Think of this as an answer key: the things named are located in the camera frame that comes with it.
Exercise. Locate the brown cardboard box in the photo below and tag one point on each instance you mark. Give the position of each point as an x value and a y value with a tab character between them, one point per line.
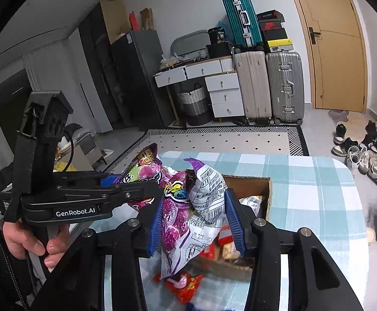
227	270

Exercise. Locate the blue checked tablecloth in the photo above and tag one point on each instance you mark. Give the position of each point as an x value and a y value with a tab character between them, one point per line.
305	184

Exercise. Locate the small white basket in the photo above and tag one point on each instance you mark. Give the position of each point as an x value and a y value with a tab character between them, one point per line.
200	55

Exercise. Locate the person's left hand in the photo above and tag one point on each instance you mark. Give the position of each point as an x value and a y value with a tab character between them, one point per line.
23	239

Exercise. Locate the blue snack packet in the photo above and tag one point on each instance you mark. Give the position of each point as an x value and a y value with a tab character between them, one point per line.
191	307

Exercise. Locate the grey arched frame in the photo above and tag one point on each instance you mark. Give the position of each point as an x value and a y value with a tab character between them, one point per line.
182	39

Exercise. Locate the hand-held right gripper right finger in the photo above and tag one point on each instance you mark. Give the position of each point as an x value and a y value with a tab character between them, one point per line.
235	230

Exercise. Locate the tall brown cardboard sheet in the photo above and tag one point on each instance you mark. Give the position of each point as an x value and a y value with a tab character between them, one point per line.
114	19

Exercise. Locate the small red paper bag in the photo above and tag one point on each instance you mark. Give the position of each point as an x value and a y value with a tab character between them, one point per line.
133	22

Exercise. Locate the wooden door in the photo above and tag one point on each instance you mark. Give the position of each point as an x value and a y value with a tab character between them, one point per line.
337	39

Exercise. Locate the white snack packet red top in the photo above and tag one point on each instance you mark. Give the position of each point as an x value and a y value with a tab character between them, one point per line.
185	286

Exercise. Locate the white drawer cabinet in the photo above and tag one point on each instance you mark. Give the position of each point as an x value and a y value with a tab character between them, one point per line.
224	95

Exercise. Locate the plain black shoe box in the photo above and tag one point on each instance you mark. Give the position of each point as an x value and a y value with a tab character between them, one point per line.
274	34

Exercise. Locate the red and black shoe box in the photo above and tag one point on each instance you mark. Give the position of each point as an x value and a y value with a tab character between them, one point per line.
272	25

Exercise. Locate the grey woven laundry basket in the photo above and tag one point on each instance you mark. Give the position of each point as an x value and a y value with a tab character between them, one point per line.
193	107

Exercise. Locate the cluster of worn sneakers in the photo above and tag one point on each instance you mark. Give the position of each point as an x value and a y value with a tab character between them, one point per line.
369	158

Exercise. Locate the black storage box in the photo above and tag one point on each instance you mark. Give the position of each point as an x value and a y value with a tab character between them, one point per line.
219	50

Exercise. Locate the black printed tub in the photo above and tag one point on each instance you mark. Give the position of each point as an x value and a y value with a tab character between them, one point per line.
217	35

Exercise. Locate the black wardrobe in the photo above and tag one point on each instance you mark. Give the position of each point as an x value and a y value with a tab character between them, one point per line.
94	71

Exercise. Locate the white patterned rug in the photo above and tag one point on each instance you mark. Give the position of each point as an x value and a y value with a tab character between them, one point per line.
224	139

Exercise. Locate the white dressing desk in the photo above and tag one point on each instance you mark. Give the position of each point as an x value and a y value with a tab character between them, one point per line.
201	69

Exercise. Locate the small brown paper bag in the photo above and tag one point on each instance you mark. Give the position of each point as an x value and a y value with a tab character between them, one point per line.
147	19

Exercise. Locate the dark grey refrigerator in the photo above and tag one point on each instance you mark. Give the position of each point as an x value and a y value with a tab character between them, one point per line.
149	77

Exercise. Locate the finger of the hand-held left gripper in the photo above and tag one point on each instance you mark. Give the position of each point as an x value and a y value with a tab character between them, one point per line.
136	192
88	178

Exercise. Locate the teal suitcase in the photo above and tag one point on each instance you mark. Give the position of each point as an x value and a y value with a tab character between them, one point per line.
241	19

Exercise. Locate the beige suitcase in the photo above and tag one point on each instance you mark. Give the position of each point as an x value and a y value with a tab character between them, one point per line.
253	87

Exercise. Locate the large red snack bag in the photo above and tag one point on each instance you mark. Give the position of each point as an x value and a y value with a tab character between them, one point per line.
214	251

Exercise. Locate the light purple-framed snack bag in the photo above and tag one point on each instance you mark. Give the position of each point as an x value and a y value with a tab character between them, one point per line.
143	171

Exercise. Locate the black shoe box red stripe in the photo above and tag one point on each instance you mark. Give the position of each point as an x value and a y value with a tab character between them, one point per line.
269	15

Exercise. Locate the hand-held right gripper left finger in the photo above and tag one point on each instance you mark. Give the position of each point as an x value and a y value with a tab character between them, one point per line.
156	230

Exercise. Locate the silver suitcase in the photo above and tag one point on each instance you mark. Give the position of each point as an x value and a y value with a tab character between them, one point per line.
284	87

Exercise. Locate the plastic bag of goods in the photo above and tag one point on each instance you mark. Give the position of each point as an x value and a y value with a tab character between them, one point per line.
170	61

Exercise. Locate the dark purple grape snack bag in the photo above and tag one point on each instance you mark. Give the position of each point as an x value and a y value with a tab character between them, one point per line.
204	194

